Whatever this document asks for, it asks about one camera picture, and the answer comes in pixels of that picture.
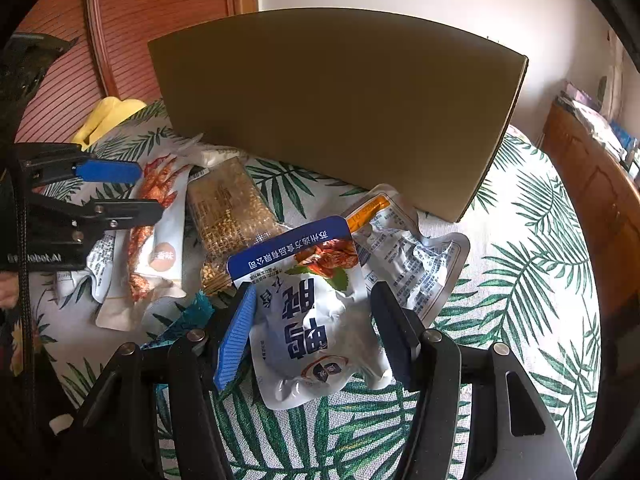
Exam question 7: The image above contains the clear packet of brown seeds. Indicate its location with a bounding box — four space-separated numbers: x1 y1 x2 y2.
186 156 291 296

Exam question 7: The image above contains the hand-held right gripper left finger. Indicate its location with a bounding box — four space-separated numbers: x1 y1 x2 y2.
50 282 258 480

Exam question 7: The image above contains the silver packet with orange label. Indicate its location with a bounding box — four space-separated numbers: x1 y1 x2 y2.
345 184 472 328

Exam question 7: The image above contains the person's left hand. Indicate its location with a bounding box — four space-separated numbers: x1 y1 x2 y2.
0 272 20 307

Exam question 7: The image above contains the teal snack packet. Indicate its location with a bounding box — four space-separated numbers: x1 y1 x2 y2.
142 292 217 351

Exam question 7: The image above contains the blue and white snack packet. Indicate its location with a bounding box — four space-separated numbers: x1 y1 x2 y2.
227 216 393 411

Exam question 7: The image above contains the wooden side cabinet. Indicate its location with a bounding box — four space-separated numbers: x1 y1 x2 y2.
542 102 640 313

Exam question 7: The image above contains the silvery packet with small text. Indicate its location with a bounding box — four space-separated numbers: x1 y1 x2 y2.
55 232 118 306

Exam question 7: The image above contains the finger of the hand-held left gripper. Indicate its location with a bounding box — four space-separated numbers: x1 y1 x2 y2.
75 198 164 234
17 143 143 187

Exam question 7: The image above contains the white curtain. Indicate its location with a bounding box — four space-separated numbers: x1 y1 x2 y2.
597 30 633 121

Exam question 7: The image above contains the white packet with barcode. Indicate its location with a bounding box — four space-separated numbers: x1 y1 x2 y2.
172 132 251 181

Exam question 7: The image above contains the brown cardboard box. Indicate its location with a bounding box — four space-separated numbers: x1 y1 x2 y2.
148 8 529 224

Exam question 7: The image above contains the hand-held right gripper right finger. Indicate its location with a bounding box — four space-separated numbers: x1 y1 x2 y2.
369 281 578 480

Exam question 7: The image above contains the clutter pile on cabinet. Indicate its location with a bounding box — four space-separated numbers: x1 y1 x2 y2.
555 80 640 181

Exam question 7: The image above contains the wooden slatted headboard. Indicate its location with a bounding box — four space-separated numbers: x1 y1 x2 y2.
14 0 259 161

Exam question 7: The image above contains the leaf print bed sheet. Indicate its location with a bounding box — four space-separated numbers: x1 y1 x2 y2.
30 100 602 480

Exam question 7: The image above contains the white packet with red-orange print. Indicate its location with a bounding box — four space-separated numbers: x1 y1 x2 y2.
125 156 193 303

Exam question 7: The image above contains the black braided cord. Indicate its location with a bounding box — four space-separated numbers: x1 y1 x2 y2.
16 195 43 431

